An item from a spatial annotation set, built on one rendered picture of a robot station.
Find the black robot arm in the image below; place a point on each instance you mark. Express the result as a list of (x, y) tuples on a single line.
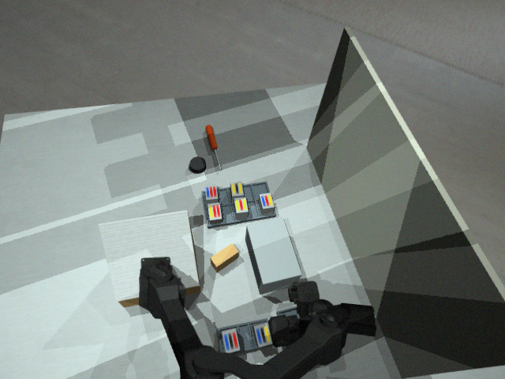
[(162, 293)]

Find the orange-handled screwdriver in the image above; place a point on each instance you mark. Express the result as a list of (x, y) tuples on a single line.
[(212, 141)]

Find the grey flat panel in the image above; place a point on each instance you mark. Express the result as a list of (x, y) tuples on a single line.
[(439, 302)]

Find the dark grey short cylinder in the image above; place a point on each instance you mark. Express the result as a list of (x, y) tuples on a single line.
[(197, 165)]

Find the white label with blue, black and red stripes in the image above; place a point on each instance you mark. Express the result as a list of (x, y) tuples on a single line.
[(230, 340)]

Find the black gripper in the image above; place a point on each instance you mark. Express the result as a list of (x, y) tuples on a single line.
[(285, 330)]

